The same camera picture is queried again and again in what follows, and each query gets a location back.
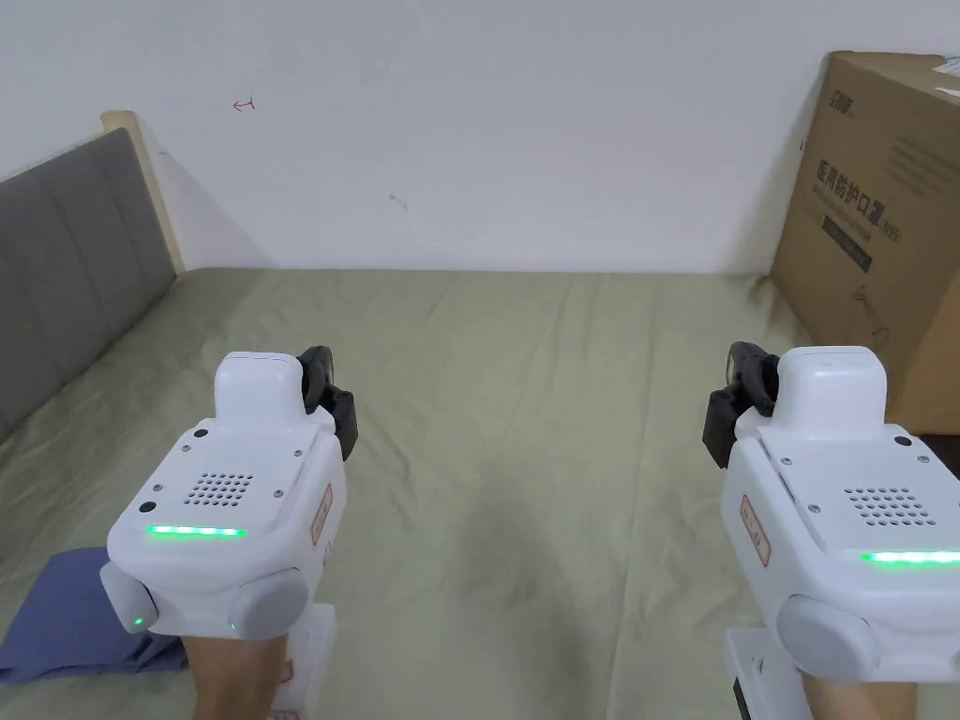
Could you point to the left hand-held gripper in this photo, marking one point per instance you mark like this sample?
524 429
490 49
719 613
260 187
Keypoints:
225 465

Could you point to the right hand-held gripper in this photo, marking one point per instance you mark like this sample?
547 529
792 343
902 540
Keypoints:
825 480

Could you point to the large brown cardboard carton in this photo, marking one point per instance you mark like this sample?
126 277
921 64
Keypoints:
877 247

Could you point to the blue garment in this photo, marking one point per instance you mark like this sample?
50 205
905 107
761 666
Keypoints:
60 615

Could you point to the person's right hand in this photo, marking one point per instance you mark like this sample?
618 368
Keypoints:
862 697

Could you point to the bed with pale green sheet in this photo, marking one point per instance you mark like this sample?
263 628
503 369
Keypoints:
525 450

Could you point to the grey padded headboard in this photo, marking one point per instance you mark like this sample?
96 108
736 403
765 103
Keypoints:
67 277

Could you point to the person's left hand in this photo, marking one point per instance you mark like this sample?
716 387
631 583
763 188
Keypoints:
236 675

